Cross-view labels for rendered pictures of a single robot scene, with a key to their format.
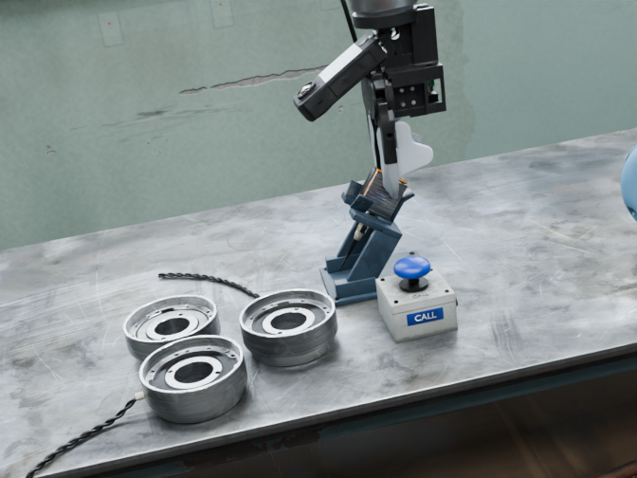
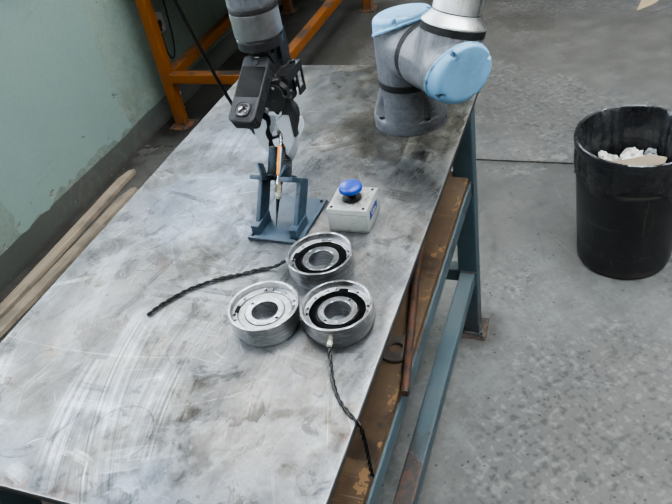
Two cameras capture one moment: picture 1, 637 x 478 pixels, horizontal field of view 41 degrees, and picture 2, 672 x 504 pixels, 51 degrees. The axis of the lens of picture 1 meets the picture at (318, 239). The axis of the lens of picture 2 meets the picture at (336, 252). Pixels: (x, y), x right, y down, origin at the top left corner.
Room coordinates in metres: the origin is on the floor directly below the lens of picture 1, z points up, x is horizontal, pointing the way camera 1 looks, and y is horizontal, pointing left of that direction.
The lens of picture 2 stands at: (0.32, 0.76, 1.51)
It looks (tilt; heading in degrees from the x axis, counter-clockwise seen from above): 38 degrees down; 303
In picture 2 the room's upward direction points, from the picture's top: 11 degrees counter-clockwise
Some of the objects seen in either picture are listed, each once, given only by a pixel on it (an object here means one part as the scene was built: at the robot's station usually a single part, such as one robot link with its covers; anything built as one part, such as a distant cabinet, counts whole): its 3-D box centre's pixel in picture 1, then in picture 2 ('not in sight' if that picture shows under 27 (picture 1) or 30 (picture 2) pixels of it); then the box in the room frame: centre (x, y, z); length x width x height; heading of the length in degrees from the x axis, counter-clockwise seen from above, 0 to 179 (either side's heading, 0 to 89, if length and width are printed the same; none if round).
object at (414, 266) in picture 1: (413, 281); (351, 195); (0.82, -0.10, 0.85); 0.04 x 0.04 x 0.05
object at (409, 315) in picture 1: (420, 301); (354, 206); (0.82, -0.10, 0.82); 0.08 x 0.07 x 0.05; 97
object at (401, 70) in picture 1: (396, 64); (269, 69); (0.94, -0.12, 1.06); 0.09 x 0.08 x 0.12; 95
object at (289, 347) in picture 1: (289, 327); (321, 262); (0.81, 0.05, 0.82); 0.10 x 0.10 x 0.04
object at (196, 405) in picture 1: (195, 379); (338, 314); (0.74, 0.14, 0.82); 0.10 x 0.10 x 0.04
